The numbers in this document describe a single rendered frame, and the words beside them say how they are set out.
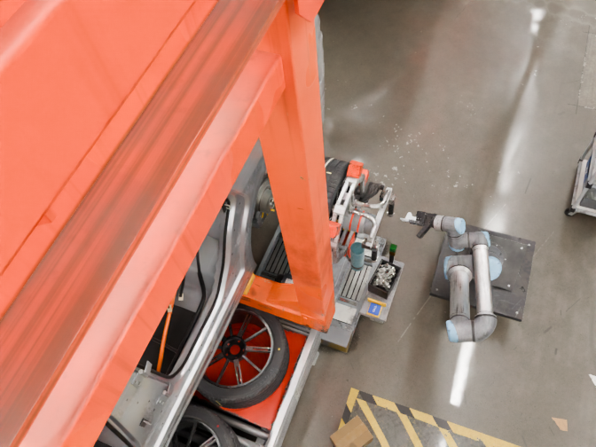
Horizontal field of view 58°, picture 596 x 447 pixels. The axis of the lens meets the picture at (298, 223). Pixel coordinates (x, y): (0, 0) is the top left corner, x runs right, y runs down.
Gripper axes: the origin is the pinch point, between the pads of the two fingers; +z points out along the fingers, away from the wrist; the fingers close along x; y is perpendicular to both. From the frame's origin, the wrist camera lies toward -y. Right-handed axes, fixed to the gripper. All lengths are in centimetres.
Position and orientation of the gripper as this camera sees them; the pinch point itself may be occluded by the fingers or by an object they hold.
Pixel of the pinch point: (403, 221)
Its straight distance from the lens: 337.7
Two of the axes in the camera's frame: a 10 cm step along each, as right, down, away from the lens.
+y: 1.9, -9.8, 0.5
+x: -5.5, -1.5, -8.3
